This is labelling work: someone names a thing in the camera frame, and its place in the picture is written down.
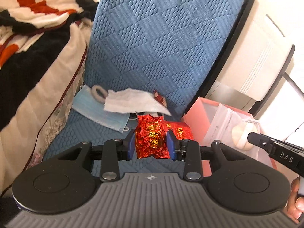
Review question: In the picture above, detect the person's right hand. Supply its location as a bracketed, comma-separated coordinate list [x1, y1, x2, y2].
[286, 178, 304, 224]

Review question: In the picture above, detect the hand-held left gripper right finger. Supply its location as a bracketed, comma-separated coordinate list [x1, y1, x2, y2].
[166, 130, 247, 181]

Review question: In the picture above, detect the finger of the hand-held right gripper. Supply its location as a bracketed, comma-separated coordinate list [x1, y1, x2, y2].
[246, 131, 275, 154]

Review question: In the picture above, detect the blue face mask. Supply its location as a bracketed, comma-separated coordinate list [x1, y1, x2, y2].
[71, 84, 131, 133]

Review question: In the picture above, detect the pink fuzzy hair tie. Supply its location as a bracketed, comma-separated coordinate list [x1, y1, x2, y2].
[91, 85, 109, 102]

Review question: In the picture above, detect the clear plastic puff packet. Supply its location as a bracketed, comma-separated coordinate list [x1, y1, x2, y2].
[204, 103, 260, 151]

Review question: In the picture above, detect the cream plastic folding panel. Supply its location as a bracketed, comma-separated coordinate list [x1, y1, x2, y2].
[205, 0, 295, 111]

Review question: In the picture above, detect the blue textured cushion mat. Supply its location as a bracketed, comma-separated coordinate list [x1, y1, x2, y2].
[43, 0, 246, 173]

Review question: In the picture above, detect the red foil packet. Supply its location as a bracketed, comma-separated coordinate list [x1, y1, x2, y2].
[134, 114, 171, 159]

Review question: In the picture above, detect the small red patterned packet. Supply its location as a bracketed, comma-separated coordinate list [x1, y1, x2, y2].
[153, 90, 167, 106]

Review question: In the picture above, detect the pink cardboard box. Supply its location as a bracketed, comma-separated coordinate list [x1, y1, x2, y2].
[182, 97, 277, 175]

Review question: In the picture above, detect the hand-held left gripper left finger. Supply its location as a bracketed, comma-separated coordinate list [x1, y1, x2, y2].
[58, 131, 137, 182]

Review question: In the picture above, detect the white tissue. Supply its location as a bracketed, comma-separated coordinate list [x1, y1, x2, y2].
[104, 88, 172, 116]

